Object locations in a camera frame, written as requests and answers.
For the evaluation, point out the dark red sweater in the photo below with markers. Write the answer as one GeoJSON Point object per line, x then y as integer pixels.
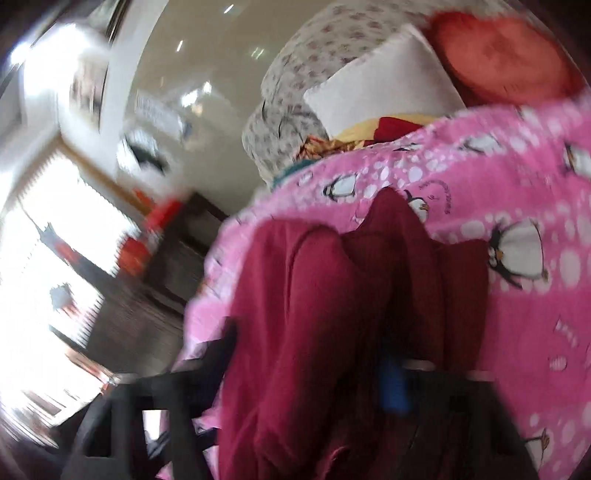
{"type": "Point", "coordinates": [300, 323]}

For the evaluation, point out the orange yellow clothing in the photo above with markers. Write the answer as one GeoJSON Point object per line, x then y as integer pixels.
{"type": "Point", "coordinates": [316, 146]}

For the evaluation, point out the white pillow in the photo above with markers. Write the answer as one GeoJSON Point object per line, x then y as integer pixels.
{"type": "Point", "coordinates": [397, 87]}

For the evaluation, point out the red heart cushion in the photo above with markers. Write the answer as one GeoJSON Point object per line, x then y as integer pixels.
{"type": "Point", "coordinates": [498, 60]}

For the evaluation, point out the large red gift box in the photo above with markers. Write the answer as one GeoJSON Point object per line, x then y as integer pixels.
{"type": "Point", "coordinates": [136, 251]}

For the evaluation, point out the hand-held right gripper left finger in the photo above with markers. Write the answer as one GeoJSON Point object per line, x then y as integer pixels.
{"type": "Point", "coordinates": [138, 429]}

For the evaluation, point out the flat red box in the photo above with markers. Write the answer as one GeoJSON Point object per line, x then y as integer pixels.
{"type": "Point", "coordinates": [161, 212]}

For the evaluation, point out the eye chart wall poster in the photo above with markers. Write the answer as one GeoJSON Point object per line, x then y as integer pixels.
{"type": "Point", "coordinates": [161, 115]}

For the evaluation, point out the pink penguin print blanket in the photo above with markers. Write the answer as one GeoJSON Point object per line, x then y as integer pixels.
{"type": "Point", "coordinates": [508, 184]}

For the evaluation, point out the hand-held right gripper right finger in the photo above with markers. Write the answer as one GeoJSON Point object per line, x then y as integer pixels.
{"type": "Point", "coordinates": [395, 383]}

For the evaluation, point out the dark wooden console table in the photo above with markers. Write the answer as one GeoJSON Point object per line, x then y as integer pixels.
{"type": "Point", "coordinates": [171, 272]}

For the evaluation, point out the yellow red cloth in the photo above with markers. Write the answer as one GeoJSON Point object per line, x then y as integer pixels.
{"type": "Point", "coordinates": [392, 127]}

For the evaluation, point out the window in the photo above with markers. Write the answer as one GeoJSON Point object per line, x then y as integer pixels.
{"type": "Point", "coordinates": [51, 258]}

